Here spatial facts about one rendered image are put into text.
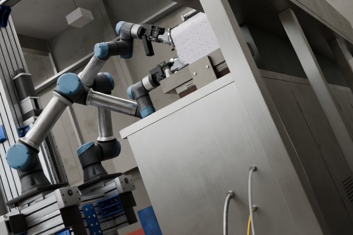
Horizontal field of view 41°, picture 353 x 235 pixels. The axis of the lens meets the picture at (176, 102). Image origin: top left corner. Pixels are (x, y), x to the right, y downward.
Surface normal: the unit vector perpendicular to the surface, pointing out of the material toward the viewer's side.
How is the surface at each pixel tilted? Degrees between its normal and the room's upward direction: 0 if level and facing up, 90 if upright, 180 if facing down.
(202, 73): 90
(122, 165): 90
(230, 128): 90
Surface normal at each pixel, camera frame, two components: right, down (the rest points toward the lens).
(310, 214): -0.50, -0.01
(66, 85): 0.13, -0.36
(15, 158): -0.01, -0.14
